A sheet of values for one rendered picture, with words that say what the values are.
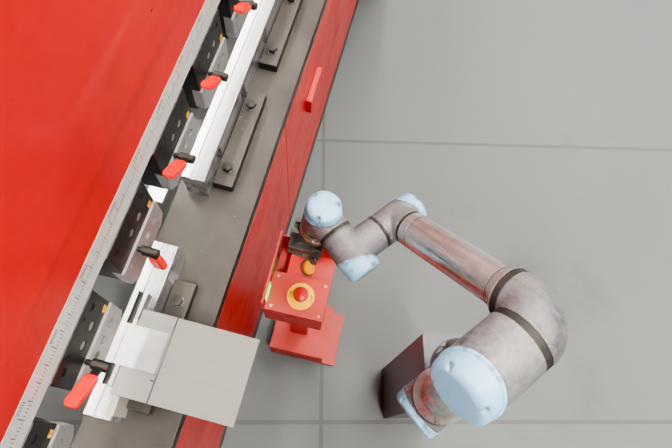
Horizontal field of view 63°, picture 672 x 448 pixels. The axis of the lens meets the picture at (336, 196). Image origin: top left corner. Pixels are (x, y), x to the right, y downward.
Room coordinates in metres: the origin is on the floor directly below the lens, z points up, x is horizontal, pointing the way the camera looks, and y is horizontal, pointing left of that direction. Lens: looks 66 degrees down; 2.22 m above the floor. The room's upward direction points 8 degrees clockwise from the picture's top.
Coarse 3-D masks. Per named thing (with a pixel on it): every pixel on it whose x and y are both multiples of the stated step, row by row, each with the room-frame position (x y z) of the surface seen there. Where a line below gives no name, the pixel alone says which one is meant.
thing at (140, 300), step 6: (138, 294) 0.24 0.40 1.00; (144, 294) 0.25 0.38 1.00; (132, 300) 0.23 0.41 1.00; (138, 300) 0.23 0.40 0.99; (144, 300) 0.23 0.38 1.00; (132, 306) 0.22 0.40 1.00; (138, 306) 0.22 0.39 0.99; (144, 306) 0.22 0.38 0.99; (126, 312) 0.20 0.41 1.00; (132, 312) 0.21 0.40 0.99; (138, 312) 0.21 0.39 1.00; (126, 318) 0.19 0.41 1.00; (132, 318) 0.19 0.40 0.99; (138, 318) 0.19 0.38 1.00; (114, 366) 0.09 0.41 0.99; (102, 372) 0.07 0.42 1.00; (108, 372) 0.08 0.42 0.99; (102, 378) 0.06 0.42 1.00; (108, 378) 0.07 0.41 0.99
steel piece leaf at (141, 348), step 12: (132, 324) 0.18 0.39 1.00; (132, 336) 0.15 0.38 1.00; (144, 336) 0.16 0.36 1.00; (156, 336) 0.16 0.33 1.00; (168, 336) 0.16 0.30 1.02; (120, 348) 0.13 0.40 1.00; (132, 348) 0.13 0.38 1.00; (144, 348) 0.13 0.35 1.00; (156, 348) 0.14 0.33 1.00; (120, 360) 0.10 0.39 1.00; (132, 360) 0.11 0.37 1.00; (144, 360) 0.11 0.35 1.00; (156, 360) 0.11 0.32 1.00; (156, 372) 0.09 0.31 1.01
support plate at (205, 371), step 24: (144, 312) 0.21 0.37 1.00; (192, 336) 0.17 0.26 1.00; (216, 336) 0.18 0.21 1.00; (240, 336) 0.19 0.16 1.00; (168, 360) 0.12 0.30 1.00; (192, 360) 0.12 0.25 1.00; (216, 360) 0.13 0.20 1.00; (240, 360) 0.14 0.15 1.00; (120, 384) 0.06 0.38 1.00; (144, 384) 0.06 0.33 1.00; (168, 384) 0.07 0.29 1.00; (192, 384) 0.08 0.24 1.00; (216, 384) 0.08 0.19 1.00; (240, 384) 0.09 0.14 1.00; (168, 408) 0.03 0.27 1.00; (192, 408) 0.03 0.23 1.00; (216, 408) 0.04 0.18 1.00
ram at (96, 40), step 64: (0, 0) 0.34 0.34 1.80; (64, 0) 0.41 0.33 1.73; (128, 0) 0.52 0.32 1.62; (192, 0) 0.68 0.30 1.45; (0, 64) 0.30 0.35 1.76; (64, 64) 0.36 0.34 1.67; (128, 64) 0.46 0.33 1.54; (0, 128) 0.25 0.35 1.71; (64, 128) 0.31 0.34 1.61; (128, 128) 0.40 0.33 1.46; (0, 192) 0.20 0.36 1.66; (64, 192) 0.25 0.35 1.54; (128, 192) 0.34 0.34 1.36; (0, 256) 0.14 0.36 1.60; (64, 256) 0.19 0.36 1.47; (0, 320) 0.08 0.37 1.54; (0, 384) 0.01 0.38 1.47
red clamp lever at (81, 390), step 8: (88, 360) 0.07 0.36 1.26; (96, 360) 0.08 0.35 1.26; (96, 368) 0.06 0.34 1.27; (104, 368) 0.07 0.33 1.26; (88, 376) 0.05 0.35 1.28; (96, 376) 0.05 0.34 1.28; (80, 384) 0.03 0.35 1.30; (88, 384) 0.04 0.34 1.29; (72, 392) 0.02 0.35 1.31; (80, 392) 0.02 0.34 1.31; (88, 392) 0.03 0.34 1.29; (64, 400) 0.01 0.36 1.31; (72, 400) 0.01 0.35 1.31; (80, 400) 0.01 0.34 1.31; (72, 408) 0.00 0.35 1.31
